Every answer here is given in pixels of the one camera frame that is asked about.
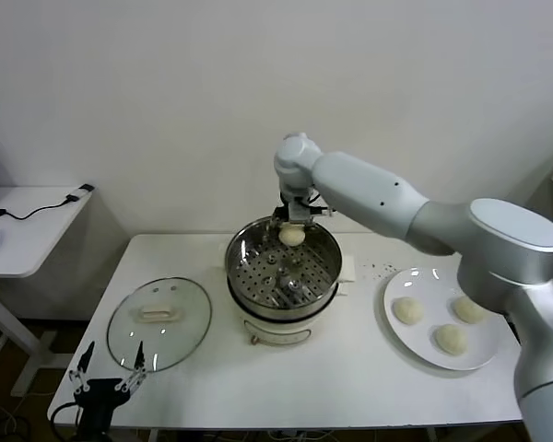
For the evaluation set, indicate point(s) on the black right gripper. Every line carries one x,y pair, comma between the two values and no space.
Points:
284,205

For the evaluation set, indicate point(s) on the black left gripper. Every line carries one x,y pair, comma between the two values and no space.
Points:
99,405

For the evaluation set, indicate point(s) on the white steamed baozi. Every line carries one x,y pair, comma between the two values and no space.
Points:
291,236
450,339
408,310
467,313

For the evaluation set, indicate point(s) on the round glass pot lid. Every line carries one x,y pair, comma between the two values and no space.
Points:
175,322

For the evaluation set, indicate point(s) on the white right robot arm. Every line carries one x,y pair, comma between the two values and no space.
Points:
442,207

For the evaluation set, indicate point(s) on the stainless steel steamer basket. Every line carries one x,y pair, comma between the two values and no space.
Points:
258,276

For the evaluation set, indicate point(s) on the cream electric cooking pot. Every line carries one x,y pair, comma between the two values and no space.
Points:
281,329

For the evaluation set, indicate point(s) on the white side table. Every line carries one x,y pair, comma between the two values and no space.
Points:
32,239

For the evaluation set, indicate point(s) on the white round plate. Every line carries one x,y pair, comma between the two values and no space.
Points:
415,350

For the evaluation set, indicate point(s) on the right wrist camera silver box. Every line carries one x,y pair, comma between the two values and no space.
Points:
300,211

